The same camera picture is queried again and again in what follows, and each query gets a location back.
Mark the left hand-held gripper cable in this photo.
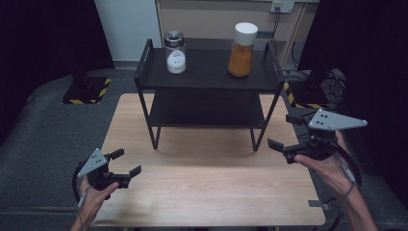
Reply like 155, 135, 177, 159
71, 159, 90, 204

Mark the striped stand base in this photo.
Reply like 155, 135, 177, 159
61, 65, 113, 105
283, 71, 331, 110

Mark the right hand-held gripper cable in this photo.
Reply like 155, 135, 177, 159
326, 143, 364, 231

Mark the person's left hand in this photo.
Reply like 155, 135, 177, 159
78, 176, 120, 220

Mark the bundle of black floor cables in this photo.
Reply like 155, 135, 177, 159
290, 41, 348, 108

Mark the black outlet cable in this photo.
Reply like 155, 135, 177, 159
270, 6, 281, 49

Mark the beige wooden cabinet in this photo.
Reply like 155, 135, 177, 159
155, 0, 320, 70

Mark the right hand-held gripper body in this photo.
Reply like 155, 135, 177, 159
282, 109, 369, 165

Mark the grey table edge bracket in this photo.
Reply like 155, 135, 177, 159
308, 199, 331, 212

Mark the hand-held gripper cable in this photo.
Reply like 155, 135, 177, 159
71, 159, 90, 204
326, 143, 364, 231

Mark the person's right hand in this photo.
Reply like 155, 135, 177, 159
293, 129, 357, 198

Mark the dark curtain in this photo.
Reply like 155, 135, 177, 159
297, 0, 408, 206
0, 0, 115, 145

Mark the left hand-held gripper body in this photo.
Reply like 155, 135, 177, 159
77, 147, 132, 194

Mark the black metal shelf rack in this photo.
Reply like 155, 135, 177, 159
134, 38, 286, 152

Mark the orange spice jar white lid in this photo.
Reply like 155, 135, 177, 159
227, 21, 259, 78

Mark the glass jar with metal lid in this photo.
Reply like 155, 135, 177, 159
163, 30, 188, 75

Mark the white wall power outlet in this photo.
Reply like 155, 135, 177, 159
268, 0, 295, 14

